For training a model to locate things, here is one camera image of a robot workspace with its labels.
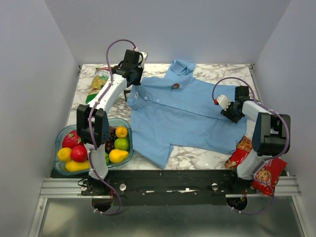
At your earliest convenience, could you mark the purple cable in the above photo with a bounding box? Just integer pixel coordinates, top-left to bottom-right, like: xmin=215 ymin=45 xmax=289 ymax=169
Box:
xmin=212 ymin=77 xmax=291 ymax=215
xmin=87 ymin=39 xmax=138 ymax=216

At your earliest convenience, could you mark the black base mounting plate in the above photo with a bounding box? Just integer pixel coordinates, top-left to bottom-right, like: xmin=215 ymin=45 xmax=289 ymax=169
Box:
xmin=50 ymin=169 xmax=257 ymax=207

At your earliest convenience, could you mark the red cookie bag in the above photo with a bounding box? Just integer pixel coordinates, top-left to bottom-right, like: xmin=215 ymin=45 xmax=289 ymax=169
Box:
xmin=225 ymin=136 xmax=287 ymax=196

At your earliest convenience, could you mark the blue short-sleeved shirt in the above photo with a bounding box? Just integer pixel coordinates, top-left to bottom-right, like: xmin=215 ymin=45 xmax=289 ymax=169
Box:
xmin=127 ymin=60 xmax=247 ymax=168

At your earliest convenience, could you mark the small orange fruit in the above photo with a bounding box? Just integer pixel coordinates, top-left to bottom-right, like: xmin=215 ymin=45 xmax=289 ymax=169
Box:
xmin=115 ymin=126 xmax=128 ymax=138

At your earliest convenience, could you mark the yellow mango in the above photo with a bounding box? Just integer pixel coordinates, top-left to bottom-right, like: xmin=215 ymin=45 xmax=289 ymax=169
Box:
xmin=65 ymin=160 xmax=90 ymax=172

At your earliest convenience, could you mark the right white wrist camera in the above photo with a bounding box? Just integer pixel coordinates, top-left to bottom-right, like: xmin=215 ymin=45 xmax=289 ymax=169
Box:
xmin=214 ymin=95 xmax=233 ymax=111

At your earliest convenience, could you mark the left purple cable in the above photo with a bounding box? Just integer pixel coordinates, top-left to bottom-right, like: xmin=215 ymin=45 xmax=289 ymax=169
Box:
xmin=87 ymin=39 xmax=138 ymax=216

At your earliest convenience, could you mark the green chips bag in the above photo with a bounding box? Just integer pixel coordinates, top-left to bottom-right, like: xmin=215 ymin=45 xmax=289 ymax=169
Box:
xmin=85 ymin=67 xmax=113 ymax=104

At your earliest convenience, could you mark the green apple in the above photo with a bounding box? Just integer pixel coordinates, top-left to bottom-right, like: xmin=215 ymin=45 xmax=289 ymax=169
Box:
xmin=114 ymin=138 xmax=130 ymax=151

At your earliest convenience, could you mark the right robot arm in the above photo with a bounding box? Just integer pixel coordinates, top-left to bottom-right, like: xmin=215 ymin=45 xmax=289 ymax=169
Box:
xmin=215 ymin=86 xmax=291 ymax=194

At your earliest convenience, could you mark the aluminium rail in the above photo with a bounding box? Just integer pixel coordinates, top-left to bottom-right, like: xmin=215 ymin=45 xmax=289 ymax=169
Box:
xmin=39 ymin=176 xmax=302 ymax=199

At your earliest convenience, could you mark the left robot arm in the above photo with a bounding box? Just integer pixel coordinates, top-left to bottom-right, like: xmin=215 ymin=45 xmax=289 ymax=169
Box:
xmin=77 ymin=49 xmax=148 ymax=195

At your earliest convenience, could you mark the red apple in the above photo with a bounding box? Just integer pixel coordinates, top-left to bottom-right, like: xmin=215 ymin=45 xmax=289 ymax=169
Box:
xmin=70 ymin=145 xmax=88 ymax=162

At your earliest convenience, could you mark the teal plastic fruit bowl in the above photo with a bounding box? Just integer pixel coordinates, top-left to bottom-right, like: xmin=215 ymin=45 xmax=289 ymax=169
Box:
xmin=54 ymin=118 xmax=134 ymax=176

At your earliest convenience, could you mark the yellow pear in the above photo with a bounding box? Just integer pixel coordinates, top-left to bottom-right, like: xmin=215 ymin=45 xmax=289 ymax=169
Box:
xmin=109 ymin=149 xmax=129 ymax=163

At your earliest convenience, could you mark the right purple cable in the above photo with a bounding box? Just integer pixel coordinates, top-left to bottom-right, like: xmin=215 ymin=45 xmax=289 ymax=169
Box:
xmin=212 ymin=77 xmax=291 ymax=215

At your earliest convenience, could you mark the red dragon fruit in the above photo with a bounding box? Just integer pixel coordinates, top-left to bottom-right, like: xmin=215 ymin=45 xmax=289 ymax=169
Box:
xmin=62 ymin=130 xmax=83 ymax=149

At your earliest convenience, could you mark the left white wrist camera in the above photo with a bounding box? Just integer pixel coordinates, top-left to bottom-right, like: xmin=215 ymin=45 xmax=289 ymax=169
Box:
xmin=138 ymin=51 xmax=148 ymax=68

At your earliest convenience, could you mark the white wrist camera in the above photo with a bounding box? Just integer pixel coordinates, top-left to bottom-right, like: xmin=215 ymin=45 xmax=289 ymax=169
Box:
xmin=214 ymin=95 xmax=233 ymax=111
xmin=138 ymin=51 xmax=148 ymax=68

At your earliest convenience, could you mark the black rectangular frame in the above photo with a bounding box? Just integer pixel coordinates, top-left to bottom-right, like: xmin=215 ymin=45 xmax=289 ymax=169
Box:
xmin=123 ymin=89 xmax=131 ymax=101

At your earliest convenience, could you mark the dark purple grape bunch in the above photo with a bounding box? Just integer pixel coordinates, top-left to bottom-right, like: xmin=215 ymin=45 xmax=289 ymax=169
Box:
xmin=105 ymin=126 xmax=118 ymax=154

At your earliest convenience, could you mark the yellow lemon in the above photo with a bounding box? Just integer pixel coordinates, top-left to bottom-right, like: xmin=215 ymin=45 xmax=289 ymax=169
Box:
xmin=57 ymin=147 xmax=72 ymax=162

